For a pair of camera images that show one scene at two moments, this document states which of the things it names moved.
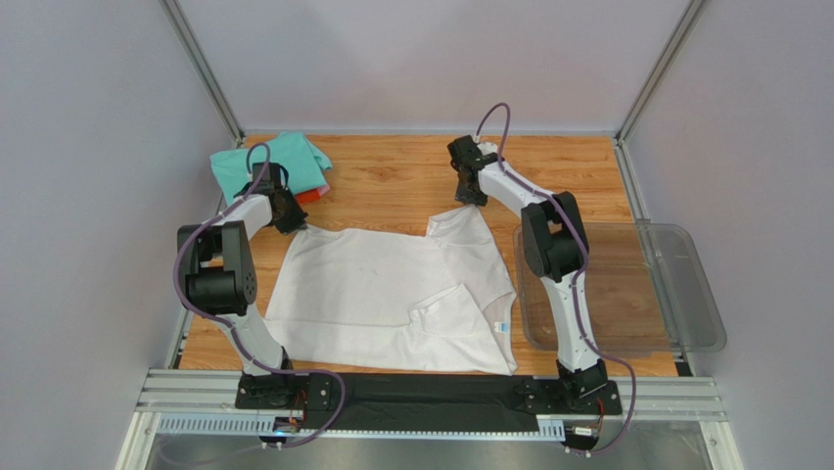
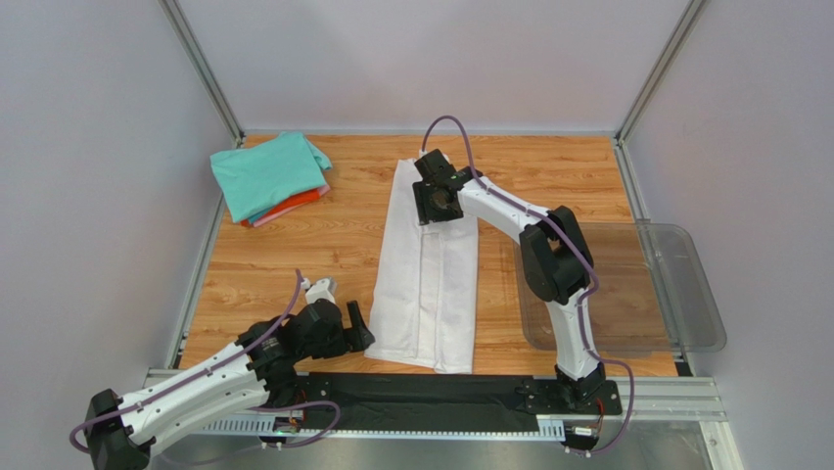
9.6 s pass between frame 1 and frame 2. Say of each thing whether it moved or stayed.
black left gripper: moved
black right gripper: moved
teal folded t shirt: stayed
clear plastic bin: stayed
